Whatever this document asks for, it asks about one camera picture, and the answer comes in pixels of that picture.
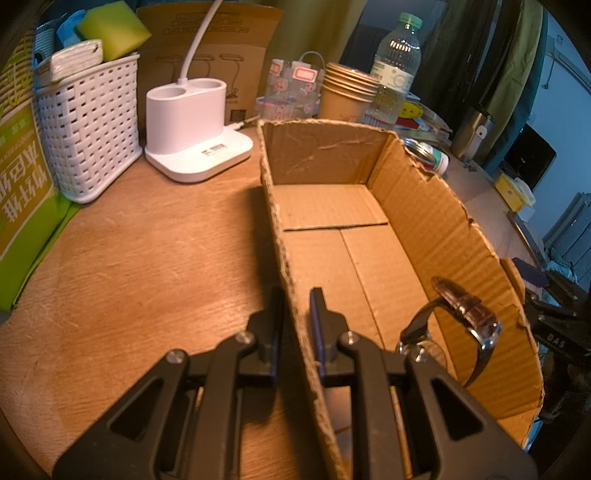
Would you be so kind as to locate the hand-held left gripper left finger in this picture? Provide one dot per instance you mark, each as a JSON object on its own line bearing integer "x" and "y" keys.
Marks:
{"x": 276, "y": 334}

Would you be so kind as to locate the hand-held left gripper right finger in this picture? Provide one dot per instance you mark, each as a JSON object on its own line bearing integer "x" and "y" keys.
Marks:
{"x": 316, "y": 323}

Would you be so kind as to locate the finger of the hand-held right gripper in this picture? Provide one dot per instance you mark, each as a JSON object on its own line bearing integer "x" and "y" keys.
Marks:
{"x": 528, "y": 273}

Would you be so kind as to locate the brown cardboard box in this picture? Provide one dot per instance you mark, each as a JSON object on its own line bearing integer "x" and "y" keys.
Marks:
{"x": 360, "y": 258}

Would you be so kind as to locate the grey flat device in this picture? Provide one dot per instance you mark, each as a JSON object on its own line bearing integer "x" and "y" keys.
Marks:
{"x": 524, "y": 235}

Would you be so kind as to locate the yellow box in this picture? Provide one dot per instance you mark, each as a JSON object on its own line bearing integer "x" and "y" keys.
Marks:
{"x": 512, "y": 189}

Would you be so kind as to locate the black monitor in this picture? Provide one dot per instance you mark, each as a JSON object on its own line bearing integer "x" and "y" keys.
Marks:
{"x": 531, "y": 154}

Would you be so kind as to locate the small white green-capped bottle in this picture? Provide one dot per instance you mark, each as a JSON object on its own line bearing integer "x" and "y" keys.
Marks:
{"x": 442, "y": 164}

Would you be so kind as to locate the steel tumbler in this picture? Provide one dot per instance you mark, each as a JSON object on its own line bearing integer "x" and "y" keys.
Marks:
{"x": 473, "y": 131}

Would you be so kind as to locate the glass jar with metal lid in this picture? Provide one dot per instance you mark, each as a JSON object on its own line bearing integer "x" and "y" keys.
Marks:
{"x": 420, "y": 154}

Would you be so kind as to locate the stack of books and papers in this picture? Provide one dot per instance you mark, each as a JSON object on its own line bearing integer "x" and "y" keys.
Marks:
{"x": 422, "y": 115}

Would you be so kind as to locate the hanging olive jacket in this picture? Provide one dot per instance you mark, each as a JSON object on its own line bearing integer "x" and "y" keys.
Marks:
{"x": 517, "y": 69}

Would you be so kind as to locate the stack of brown paper cups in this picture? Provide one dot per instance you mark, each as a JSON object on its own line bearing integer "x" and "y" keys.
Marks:
{"x": 346, "y": 92}

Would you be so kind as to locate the white desk lamp base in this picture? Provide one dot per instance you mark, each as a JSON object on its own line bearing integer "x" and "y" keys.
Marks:
{"x": 184, "y": 120}

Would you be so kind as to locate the patterned gift bag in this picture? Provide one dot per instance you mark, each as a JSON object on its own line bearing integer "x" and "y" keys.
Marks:
{"x": 295, "y": 87}

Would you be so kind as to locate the clear plastic water bottle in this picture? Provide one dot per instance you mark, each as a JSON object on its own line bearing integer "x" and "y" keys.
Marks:
{"x": 397, "y": 69}

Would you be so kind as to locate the white woven plastic basket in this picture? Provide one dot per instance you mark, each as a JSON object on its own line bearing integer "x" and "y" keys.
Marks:
{"x": 92, "y": 129}

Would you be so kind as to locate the brown cardboard lamp carton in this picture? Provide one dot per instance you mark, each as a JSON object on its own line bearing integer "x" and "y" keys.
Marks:
{"x": 240, "y": 46}

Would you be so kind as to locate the green printed package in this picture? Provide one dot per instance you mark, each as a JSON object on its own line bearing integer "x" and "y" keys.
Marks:
{"x": 23, "y": 184}

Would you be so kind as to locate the olive curtain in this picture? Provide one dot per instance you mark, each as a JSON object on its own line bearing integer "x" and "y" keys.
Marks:
{"x": 314, "y": 27}

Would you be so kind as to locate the white tissue pack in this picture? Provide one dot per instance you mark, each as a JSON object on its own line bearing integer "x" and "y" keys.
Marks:
{"x": 74, "y": 60}

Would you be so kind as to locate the yellow-green sponge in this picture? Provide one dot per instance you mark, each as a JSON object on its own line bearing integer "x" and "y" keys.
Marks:
{"x": 115, "y": 27}

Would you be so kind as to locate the blue plastic packet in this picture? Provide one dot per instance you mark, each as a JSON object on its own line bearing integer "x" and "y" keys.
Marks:
{"x": 69, "y": 27}

